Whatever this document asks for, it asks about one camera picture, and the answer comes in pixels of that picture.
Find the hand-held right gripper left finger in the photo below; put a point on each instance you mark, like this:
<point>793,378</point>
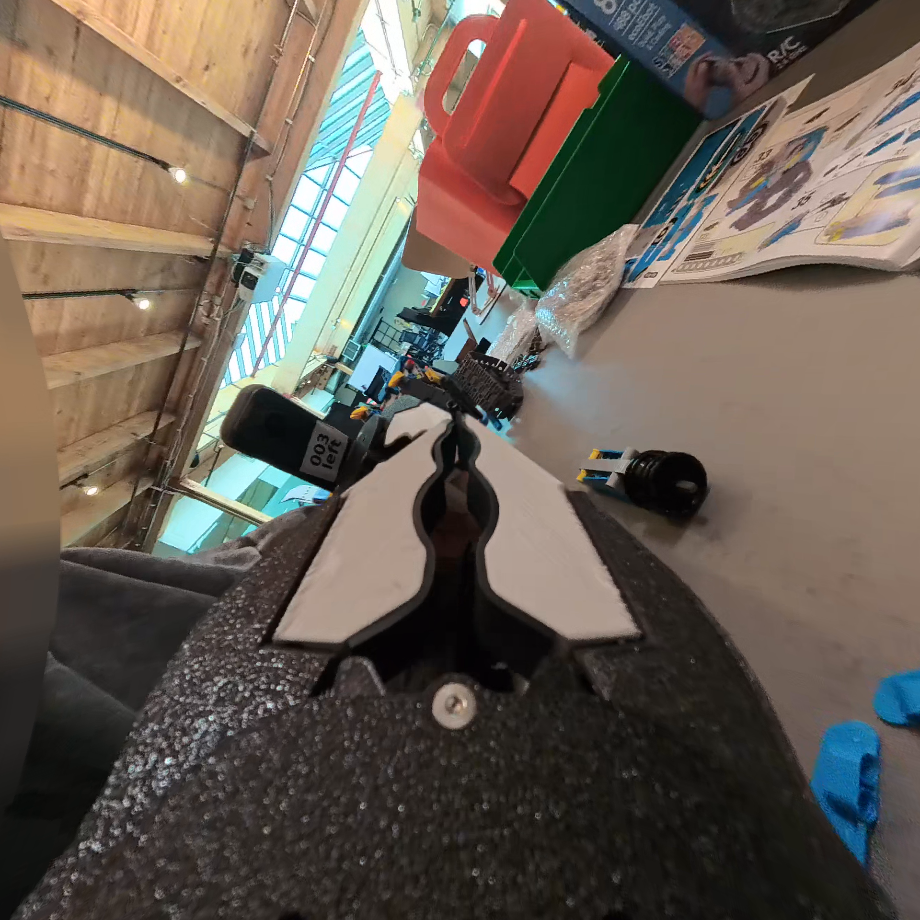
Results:
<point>359,567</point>

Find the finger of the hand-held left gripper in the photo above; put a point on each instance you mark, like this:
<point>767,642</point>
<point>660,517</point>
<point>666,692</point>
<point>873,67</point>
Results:
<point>416,425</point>

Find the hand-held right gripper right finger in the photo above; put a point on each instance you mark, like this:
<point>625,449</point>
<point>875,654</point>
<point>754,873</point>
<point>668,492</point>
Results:
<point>553,567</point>

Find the black wheel blue beam assembly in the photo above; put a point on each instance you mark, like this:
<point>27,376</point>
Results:
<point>661,481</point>

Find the blue angled panel piece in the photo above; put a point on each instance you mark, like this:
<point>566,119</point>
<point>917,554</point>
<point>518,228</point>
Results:
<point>847,783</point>
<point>898,697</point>

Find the grey desk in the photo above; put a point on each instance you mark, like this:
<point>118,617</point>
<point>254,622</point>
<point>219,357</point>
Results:
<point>790,395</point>

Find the tracked robot model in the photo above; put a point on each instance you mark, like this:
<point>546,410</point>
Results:
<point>480,384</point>

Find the small clear plastic bag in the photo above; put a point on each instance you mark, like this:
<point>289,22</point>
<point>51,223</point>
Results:
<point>513,337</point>

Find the clear bubble wrap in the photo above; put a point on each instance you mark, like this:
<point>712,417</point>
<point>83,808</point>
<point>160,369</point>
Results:
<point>581,295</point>

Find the orange plastic case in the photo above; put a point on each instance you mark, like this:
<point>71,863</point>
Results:
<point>502,144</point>

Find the green container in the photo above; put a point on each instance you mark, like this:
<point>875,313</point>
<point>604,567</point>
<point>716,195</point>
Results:
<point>595,180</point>

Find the blue sticker sheet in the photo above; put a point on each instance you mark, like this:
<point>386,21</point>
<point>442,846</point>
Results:
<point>690,202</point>

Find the dark blue toy box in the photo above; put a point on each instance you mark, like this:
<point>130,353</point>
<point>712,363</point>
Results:
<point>704,50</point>

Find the open instruction booklet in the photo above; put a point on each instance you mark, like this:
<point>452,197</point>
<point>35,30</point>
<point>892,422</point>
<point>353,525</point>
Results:
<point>825,180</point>

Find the white security camera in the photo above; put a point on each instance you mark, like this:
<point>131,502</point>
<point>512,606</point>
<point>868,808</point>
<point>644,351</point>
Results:
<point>249,273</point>

